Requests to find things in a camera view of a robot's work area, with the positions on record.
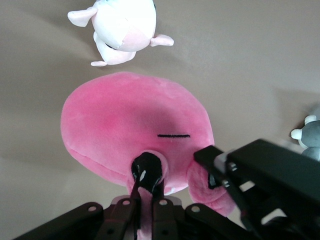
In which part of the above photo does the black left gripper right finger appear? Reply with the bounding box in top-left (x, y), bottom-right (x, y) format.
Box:
top-left (152, 198), bottom-right (251, 240)

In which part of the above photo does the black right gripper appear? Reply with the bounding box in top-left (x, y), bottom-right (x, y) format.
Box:
top-left (217, 138), bottom-right (320, 240)

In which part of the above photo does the grey husky plush toy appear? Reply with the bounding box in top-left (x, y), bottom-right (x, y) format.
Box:
top-left (289, 104), bottom-right (320, 161)

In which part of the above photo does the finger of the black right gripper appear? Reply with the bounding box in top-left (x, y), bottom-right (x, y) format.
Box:
top-left (193, 145), bottom-right (255, 232)

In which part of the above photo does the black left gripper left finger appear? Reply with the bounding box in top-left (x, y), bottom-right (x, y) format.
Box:
top-left (17, 189), bottom-right (140, 240)

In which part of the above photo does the pink round plush toy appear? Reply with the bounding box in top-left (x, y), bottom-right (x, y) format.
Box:
top-left (59, 71), bottom-right (240, 240)

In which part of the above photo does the white pink plush dog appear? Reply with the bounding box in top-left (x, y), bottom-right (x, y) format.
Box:
top-left (66, 0), bottom-right (175, 68)

